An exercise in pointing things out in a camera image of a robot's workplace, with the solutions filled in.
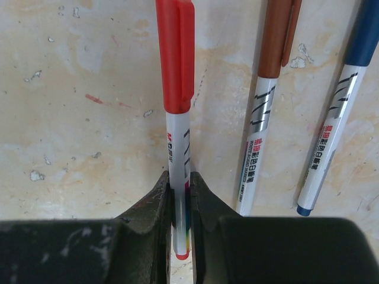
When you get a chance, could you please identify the white pen red tip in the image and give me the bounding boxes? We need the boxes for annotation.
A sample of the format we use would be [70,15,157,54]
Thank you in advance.
[165,109,191,260]

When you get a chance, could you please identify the small red pen cap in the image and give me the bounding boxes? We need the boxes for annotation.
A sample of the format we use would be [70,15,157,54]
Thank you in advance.
[258,0,302,79]

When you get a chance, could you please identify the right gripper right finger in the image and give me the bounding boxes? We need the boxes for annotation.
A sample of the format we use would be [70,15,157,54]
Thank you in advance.
[191,172,378,283]

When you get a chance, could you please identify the blue pen cap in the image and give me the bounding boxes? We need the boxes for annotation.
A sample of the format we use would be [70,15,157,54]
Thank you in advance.
[343,0,379,67]

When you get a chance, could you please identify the white pen blue markings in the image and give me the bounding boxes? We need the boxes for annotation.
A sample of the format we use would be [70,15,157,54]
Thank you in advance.
[236,76,278,216]

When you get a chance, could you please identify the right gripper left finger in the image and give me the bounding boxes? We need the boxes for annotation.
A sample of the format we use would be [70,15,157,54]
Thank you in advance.
[1,172,171,283]

